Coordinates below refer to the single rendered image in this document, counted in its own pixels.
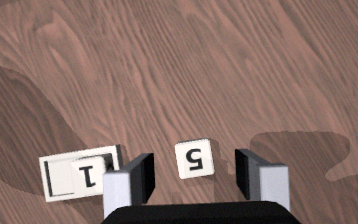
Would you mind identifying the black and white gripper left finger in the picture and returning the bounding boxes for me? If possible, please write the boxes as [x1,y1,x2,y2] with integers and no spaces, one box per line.
[102,153,155,219]

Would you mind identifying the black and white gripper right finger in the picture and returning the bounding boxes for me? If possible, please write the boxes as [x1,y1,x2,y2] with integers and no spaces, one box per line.
[235,148,291,213]

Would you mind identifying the white and grey cube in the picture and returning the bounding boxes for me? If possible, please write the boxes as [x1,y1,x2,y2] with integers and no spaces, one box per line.
[69,153,115,196]
[175,137,214,179]

